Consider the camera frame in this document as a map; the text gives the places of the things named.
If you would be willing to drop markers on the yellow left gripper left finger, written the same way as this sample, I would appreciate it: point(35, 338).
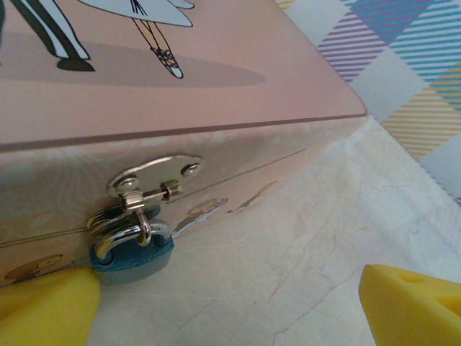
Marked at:
point(47, 310)

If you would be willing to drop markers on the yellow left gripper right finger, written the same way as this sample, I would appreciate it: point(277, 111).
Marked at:
point(414, 310)

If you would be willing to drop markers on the blue padlock with silver shackle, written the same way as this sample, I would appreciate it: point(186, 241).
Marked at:
point(129, 259)

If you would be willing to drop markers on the pink wedding print tin box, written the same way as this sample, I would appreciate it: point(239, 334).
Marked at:
point(180, 108)

